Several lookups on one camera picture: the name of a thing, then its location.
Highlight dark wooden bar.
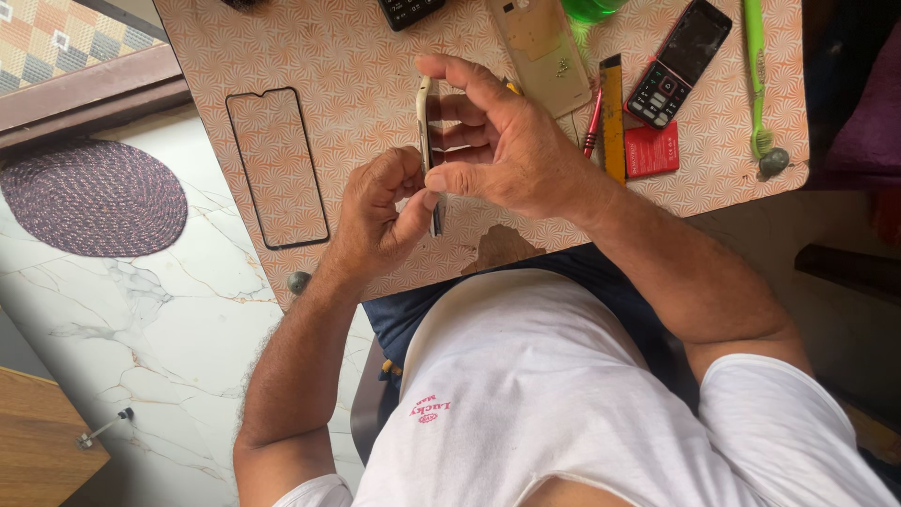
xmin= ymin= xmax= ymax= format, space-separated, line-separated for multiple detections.
xmin=795 ymin=243 xmax=901 ymax=307

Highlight black-rimmed screen glass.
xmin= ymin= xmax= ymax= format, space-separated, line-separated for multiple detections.
xmin=225 ymin=86 xmax=331 ymax=252

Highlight yellow flat tool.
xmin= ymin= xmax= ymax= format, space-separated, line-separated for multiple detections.
xmin=598 ymin=54 xmax=627 ymax=186

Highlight white t-shirt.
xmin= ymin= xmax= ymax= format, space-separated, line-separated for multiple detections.
xmin=275 ymin=269 xmax=898 ymax=507

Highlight person's right hand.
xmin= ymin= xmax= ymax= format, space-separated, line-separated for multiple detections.
xmin=414 ymin=54 xmax=615 ymax=228

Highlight person's left hand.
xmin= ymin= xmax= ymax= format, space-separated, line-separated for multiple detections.
xmin=329 ymin=146 xmax=441 ymax=284

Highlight green plastic bottle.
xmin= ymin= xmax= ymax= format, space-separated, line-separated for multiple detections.
xmin=561 ymin=0 xmax=631 ymax=25

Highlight gold phone back cover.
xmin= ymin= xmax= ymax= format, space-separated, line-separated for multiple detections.
xmin=487 ymin=0 xmax=594 ymax=119

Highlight red phone battery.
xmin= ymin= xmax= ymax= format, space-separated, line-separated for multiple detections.
xmin=624 ymin=121 xmax=681 ymax=178

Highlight brown wooden furniture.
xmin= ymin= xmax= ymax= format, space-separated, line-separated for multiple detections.
xmin=0 ymin=366 xmax=111 ymax=507

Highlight purple cloth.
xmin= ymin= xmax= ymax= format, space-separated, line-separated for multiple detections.
xmin=824 ymin=42 xmax=901 ymax=191

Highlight red screwdriver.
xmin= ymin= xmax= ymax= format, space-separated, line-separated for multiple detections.
xmin=583 ymin=88 xmax=604 ymax=159

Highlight grey chair seat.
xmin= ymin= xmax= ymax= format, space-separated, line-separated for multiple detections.
xmin=350 ymin=338 xmax=397 ymax=467

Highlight round purple woven mat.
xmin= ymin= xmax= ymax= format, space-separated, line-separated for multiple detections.
xmin=0 ymin=138 xmax=189 ymax=258

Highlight red and black keypad phone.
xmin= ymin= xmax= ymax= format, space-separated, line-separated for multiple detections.
xmin=624 ymin=0 xmax=733 ymax=131

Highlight metal latch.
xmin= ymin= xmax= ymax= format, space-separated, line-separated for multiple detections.
xmin=76 ymin=407 xmax=135 ymax=452

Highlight green toothbrush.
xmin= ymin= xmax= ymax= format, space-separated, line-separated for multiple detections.
xmin=743 ymin=0 xmax=775 ymax=160

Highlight gold mobile phone body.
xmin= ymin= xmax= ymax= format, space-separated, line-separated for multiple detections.
xmin=415 ymin=75 xmax=445 ymax=238

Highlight blue trousers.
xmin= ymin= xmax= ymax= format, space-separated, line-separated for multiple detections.
xmin=362 ymin=243 xmax=698 ymax=416

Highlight brown wooden door sill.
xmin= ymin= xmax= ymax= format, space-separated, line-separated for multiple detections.
xmin=0 ymin=44 xmax=192 ymax=150

